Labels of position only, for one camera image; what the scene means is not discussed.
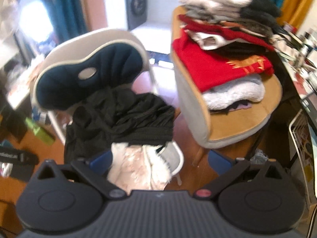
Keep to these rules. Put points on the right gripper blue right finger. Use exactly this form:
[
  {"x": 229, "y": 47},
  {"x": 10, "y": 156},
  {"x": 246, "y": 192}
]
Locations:
[{"x": 228, "y": 171}]

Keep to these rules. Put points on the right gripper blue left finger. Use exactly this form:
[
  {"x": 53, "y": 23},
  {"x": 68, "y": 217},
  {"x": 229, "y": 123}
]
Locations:
[{"x": 93, "y": 171}]

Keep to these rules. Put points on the tan padded chair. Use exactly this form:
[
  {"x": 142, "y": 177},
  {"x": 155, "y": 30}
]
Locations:
[{"x": 217, "y": 129}]

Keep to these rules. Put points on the pink white garment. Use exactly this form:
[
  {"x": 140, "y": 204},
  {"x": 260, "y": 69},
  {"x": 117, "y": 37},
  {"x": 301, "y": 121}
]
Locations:
[{"x": 138, "y": 167}]

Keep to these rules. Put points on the red garment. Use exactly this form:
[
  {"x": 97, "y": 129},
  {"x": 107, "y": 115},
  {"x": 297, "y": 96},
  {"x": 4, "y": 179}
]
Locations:
[{"x": 214, "y": 55}]

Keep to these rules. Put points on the white chair with blue cushion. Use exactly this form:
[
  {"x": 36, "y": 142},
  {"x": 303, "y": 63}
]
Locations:
[{"x": 78, "y": 68}]

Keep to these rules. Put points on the teal curtain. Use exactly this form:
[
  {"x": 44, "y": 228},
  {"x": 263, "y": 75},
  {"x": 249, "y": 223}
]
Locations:
[{"x": 67, "y": 18}]

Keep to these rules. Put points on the black washing machine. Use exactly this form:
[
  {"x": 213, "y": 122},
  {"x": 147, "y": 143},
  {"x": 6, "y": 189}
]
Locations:
[{"x": 136, "y": 11}]

